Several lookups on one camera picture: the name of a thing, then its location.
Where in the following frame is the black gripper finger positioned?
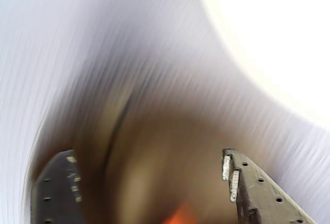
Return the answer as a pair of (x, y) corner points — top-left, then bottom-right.
(221, 148), (318, 224)
(30, 149), (85, 224)

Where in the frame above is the black round metal recipient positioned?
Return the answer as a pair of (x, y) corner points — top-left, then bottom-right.
(25, 87), (258, 224)

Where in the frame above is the white round plate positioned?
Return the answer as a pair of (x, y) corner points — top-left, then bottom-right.
(190, 0), (330, 132)

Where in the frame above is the blue woven cloth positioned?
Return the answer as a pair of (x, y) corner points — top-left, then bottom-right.
(0, 0), (330, 224)

